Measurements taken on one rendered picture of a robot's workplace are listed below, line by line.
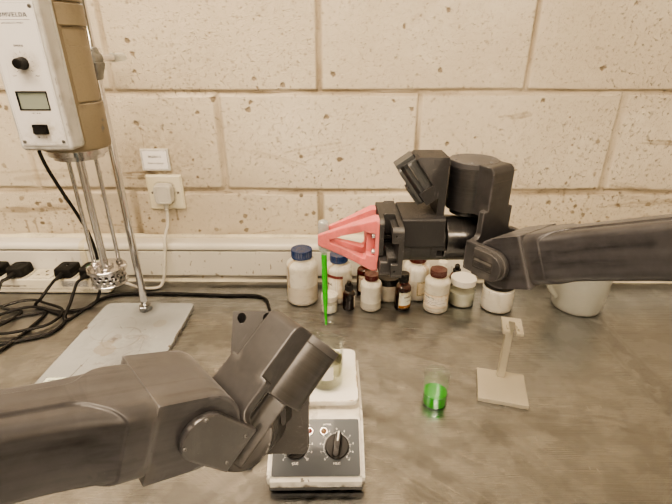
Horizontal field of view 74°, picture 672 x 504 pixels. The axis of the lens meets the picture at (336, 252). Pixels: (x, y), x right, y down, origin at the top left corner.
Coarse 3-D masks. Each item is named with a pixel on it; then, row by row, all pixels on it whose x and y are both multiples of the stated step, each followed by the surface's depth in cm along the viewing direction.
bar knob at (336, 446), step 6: (336, 432) 60; (330, 438) 60; (336, 438) 59; (342, 438) 60; (330, 444) 60; (336, 444) 59; (342, 444) 60; (348, 444) 60; (330, 450) 60; (336, 450) 58; (342, 450) 60; (330, 456) 59; (336, 456) 58; (342, 456) 59
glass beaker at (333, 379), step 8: (320, 336) 65; (328, 336) 65; (336, 336) 65; (328, 344) 66; (336, 344) 65; (344, 344) 63; (336, 352) 61; (336, 360) 62; (336, 368) 62; (328, 376) 62; (336, 376) 63; (320, 384) 63; (328, 384) 63; (336, 384) 64; (320, 392) 64; (328, 392) 64
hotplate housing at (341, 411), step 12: (360, 396) 66; (312, 408) 64; (324, 408) 64; (336, 408) 64; (348, 408) 64; (360, 408) 64; (360, 420) 63; (360, 432) 62; (360, 444) 60; (360, 456) 60; (360, 468) 59; (276, 480) 58; (288, 480) 58; (300, 480) 58; (312, 480) 58; (324, 480) 58; (336, 480) 58; (348, 480) 58; (360, 480) 58
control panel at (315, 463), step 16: (320, 432) 61; (352, 432) 61; (320, 448) 60; (352, 448) 60; (272, 464) 59; (288, 464) 59; (304, 464) 59; (320, 464) 59; (336, 464) 59; (352, 464) 59
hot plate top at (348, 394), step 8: (344, 352) 72; (352, 352) 72; (344, 360) 70; (352, 360) 70; (344, 368) 69; (352, 368) 69; (344, 376) 67; (352, 376) 67; (344, 384) 66; (352, 384) 66; (312, 392) 64; (336, 392) 64; (344, 392) 64; (352, 392) 64; (312, 400) 63; (320, 400) 63; (328, 400) 63; (336, 400) 63; (344, 400) 63; (352, 400) 63
